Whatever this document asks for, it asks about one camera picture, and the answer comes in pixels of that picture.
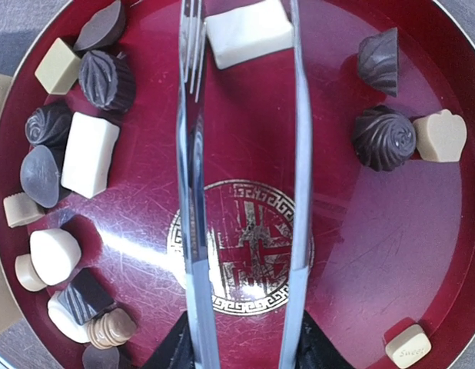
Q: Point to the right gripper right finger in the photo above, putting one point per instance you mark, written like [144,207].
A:
[315,350]

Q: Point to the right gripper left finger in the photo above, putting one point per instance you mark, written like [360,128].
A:
[176,350]

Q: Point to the dark swirl chocolate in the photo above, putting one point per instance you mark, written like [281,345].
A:
[383,138]

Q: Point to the metal serving tongs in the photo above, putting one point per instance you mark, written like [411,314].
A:
[190,160]

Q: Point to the round red tray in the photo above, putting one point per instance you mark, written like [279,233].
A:
[391,249]

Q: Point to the white rectangular chocolate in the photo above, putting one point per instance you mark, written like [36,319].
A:
[249,32]

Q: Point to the caramel ridged chocolate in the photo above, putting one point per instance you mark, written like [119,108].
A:
[112,329]

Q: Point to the caramel square sweet chocolate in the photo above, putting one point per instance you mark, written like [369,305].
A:
[408,347]

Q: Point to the dark striped square chocolate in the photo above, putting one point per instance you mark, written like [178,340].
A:
[85,298]

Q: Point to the white oval chocolate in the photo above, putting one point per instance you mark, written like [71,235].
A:
[63,320]

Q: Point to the white heart chocolate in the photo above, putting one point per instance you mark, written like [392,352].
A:
[55,254]

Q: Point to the beige round disc chocolate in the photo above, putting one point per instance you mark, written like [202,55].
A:
[27,275]

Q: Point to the small beige round chocolate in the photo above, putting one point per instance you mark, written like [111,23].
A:
[21,210]

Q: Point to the dark smooth oval chocolate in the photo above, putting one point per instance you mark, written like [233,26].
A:
[40,175]

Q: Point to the white block chocolate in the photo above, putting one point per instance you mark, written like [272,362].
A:
[88,154]

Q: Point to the beige heart chocolate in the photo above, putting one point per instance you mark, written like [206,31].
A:
[441,136]

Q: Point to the dark rose chocolate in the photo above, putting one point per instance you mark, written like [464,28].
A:
[49,125]

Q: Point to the dark ridged round chocolate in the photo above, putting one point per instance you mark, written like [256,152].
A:
[107,81]

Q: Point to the dark fluted chocolate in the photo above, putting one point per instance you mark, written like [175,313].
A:
[377,61]

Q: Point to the beige cube chocolate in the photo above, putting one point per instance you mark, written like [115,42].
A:
[58,70]

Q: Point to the dark leaf chocolate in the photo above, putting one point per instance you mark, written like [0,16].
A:
[104,28]

